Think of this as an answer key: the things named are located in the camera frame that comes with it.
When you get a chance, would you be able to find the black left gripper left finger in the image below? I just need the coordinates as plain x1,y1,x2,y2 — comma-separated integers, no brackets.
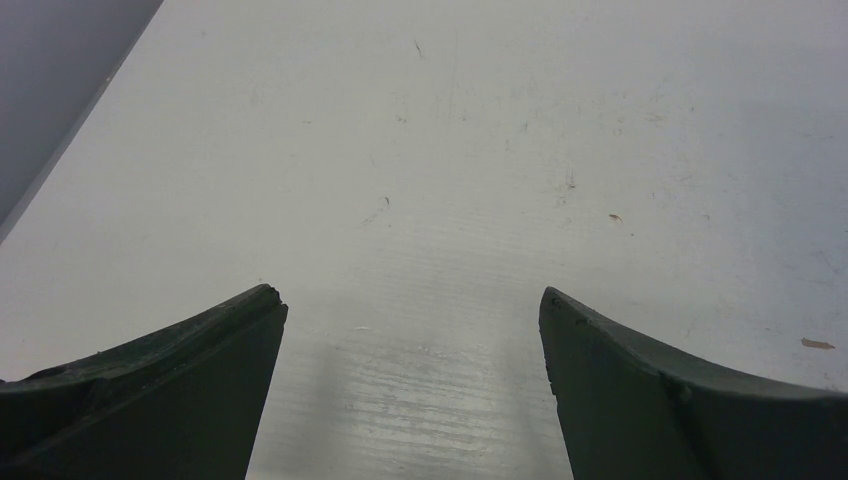
1,284,288,479

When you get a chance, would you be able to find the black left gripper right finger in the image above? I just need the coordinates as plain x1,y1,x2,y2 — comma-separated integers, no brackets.
539,287,847,479

